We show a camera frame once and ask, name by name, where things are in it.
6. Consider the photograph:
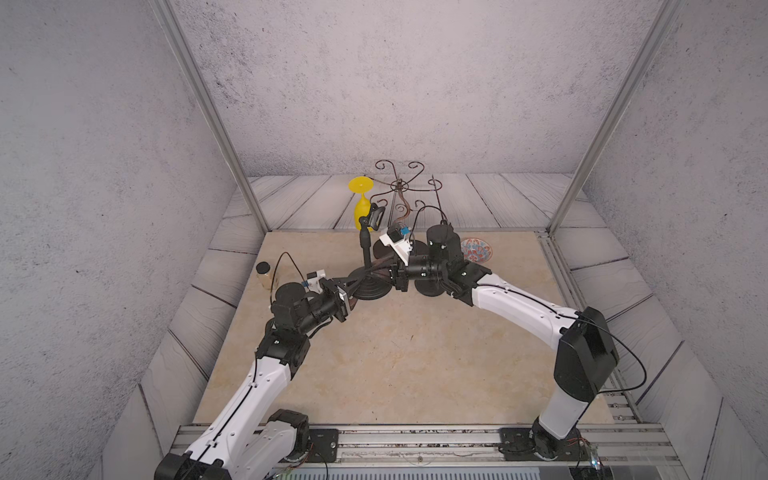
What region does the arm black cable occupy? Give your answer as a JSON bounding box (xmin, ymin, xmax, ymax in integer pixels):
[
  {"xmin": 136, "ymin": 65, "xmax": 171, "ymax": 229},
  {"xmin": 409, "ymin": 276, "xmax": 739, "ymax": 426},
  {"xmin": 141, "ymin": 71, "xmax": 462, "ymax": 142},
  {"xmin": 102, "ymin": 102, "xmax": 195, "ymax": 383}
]
[
  {"xmin": 268, "ymin": 250, "xmax": 307, "ymax": 301},
  {"xmin": 581, "ymin": 314, "xmax": 649, "ymax": 395}
]

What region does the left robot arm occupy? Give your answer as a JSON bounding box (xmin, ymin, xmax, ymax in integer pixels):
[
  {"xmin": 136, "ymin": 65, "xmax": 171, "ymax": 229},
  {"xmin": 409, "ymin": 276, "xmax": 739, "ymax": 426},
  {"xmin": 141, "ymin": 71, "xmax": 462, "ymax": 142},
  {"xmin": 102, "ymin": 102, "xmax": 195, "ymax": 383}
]
[{"xmin": 154, "ymin": 278, "xmax": 351, "ymax": 479}]

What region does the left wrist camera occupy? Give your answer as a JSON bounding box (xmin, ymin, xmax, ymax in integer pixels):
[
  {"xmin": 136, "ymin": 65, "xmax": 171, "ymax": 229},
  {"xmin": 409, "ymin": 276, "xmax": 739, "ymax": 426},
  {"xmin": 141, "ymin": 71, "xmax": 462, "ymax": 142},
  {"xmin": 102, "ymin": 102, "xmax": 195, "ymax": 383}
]
[{"xmin": 305, "ymin": 269, "xmax": 326, "ymax": 294}]

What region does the spice jar black lid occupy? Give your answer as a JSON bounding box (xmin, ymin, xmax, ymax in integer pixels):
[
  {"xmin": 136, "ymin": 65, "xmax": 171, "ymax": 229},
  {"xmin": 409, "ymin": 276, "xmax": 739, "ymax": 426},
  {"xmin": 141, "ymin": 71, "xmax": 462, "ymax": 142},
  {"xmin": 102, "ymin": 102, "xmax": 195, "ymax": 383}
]
[{"xmin": 255, "ymin": 261, "xmax": 277, "ymax": 292}]

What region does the red blue patterned bowl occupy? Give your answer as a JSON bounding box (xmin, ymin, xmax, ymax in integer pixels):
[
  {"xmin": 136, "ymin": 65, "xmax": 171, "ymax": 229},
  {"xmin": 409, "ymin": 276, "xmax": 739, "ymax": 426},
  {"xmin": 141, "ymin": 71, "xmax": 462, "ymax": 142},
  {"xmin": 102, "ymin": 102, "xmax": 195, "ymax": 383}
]
[{"xmin": 461, "ymin": 237, "xmax": 493, "ymax": 264}]

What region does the scrolled wire holder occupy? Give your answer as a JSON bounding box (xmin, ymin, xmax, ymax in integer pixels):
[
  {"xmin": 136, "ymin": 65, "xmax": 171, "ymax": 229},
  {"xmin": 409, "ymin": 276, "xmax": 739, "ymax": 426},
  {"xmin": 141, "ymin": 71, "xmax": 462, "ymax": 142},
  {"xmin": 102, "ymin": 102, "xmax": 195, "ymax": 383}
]
[{"xmin": 371, "ymin": 159, "xmax": 446, "ymax": 224}]

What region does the yellow plastic goblet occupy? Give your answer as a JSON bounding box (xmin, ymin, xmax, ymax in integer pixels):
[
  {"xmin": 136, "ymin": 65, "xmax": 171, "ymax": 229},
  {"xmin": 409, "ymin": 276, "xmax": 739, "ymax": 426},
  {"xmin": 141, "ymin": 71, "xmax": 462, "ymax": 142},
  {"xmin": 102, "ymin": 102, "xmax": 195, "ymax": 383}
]
[{"xmin": 348, "ymin": 176, "xmax": 374, "ymax": 230}]

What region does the dark oval stand base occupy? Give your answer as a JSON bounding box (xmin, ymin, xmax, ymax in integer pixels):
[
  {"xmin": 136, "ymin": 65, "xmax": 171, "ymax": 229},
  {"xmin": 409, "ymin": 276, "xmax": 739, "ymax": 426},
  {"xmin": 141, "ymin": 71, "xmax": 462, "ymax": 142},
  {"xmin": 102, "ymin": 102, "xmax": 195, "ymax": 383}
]
[{"xmin": 372, "ymin": 240, "xmax": 429, "ymax": 259}]

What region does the aluminium front rail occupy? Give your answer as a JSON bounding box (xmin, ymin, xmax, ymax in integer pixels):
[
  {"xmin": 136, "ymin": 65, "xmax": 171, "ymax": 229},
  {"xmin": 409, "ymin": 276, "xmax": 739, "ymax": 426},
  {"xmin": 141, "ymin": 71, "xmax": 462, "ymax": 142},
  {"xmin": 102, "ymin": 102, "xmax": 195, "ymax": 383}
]
[{"xmin": 158, "ymin": 423, "xmax": 685, "ymax": 480}]

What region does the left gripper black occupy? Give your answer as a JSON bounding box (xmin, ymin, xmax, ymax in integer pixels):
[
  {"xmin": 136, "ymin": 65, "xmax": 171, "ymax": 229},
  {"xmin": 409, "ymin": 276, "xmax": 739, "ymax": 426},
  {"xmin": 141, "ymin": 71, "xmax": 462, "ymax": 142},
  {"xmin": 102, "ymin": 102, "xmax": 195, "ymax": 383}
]
[{"xmin": 294, "ymin": 275, "xmax": 365, "ymax": 340}]

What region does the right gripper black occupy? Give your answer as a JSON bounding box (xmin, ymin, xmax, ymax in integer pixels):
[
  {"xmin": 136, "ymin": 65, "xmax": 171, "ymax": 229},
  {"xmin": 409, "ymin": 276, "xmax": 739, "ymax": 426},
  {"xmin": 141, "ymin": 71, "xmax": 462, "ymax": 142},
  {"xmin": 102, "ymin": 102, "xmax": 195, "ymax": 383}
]
[{"xmin": 365, "ymin": 252, "xmax": 448, "ymax": 295}]

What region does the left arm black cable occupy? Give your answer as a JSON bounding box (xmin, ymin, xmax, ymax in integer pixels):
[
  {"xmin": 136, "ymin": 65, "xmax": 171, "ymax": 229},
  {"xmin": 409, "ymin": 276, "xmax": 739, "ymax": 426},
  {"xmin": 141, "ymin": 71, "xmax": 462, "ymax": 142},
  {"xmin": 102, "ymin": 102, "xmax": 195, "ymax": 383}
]
[{"xmin": 268, "ymin": 250, "xmax": 307, "ymax": 301}]

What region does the aluminium left corner post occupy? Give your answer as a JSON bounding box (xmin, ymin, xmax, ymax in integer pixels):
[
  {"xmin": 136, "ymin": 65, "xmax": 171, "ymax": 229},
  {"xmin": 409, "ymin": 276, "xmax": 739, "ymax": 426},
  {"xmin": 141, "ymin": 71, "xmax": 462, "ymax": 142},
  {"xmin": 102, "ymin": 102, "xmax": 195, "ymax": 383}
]
[{"xmin": 149, "ymin": 0, "xmax": 270, "ymax": 233}]

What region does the spare black microphone pole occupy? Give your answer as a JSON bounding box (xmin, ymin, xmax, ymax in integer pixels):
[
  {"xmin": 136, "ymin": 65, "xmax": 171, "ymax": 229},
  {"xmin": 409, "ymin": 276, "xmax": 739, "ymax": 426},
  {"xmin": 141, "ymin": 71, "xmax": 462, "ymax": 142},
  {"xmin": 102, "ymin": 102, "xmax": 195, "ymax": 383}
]
[{"xmin": 358, "ymin": 203, "xmax": 385, "ymax": 277}]

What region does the aluminium corner post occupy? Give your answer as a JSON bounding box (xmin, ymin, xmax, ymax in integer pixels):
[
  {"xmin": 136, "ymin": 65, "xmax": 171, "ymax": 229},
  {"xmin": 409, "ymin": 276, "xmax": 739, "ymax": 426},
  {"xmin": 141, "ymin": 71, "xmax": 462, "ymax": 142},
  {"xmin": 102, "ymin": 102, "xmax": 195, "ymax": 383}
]
[
  {"xmin": 546, "ymin": 0, "xmax": 684, "ymax": 238},
  {"xmin": 149, "ymin": 0, "xmax": 270, "ymax": 233}
]

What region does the aluminium right corner post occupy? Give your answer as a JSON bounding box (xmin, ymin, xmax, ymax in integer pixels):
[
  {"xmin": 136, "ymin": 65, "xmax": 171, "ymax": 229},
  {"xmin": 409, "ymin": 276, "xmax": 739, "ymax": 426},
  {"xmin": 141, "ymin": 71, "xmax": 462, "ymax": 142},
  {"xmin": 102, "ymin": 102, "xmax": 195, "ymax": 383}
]
[{"xmin": 546, "ymin": 0, "xmax": 684, "ymax": 238}]

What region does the black round stand base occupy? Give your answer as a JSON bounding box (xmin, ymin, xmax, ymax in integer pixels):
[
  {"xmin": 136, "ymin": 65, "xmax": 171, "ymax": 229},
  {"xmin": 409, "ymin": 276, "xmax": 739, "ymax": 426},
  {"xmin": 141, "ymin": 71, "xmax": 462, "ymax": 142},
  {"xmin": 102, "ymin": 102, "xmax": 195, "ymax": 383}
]
[{"xmin": 413, "ymin": 280, "xmax": 445, "ymax": 297}]

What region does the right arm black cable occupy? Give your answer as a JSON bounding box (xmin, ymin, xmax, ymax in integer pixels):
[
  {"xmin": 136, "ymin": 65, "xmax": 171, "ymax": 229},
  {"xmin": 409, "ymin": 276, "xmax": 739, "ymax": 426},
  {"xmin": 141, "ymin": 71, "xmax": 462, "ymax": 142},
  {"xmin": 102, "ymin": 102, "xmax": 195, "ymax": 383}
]
[{"xmin": 581, "ymin": 314, "xmax": 649, "ymax": 395}]

